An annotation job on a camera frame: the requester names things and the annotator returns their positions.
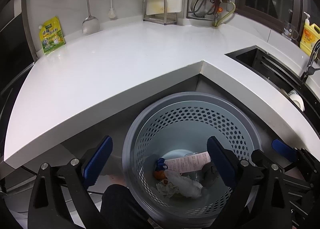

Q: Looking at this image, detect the clear plastic bag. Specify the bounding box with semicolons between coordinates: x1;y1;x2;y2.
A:
164;169;203;199

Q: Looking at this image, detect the grey perforated trash bin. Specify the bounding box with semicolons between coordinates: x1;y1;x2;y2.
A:
122;92;261;228

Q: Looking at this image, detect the black sink faucet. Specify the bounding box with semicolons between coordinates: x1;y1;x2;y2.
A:
300;40;320;83

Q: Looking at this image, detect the pink paper receipt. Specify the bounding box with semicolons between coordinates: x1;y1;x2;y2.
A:
164;152;211;173

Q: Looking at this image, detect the clear glass mug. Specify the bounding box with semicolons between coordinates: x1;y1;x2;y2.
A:
282;21;299;41

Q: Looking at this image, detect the yellow dish soap bottle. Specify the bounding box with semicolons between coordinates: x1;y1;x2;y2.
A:
299;12;320;56

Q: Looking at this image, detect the black lid rack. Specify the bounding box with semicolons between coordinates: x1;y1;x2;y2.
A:
187;0;221;20

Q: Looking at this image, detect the steel pot lid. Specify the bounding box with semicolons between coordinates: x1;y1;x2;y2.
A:
190;0;212;17

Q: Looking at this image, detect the yellow seasoning pouch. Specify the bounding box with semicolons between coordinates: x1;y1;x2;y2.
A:
39;16;66;55

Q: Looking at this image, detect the steel cutting board stand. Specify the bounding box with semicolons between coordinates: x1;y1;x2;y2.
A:
142;0;177;26

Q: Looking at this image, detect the steel spatula turner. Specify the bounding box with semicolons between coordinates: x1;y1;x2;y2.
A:
82;0;100;35

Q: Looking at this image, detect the yellow gas hose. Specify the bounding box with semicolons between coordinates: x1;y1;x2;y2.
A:
212;0;236;27

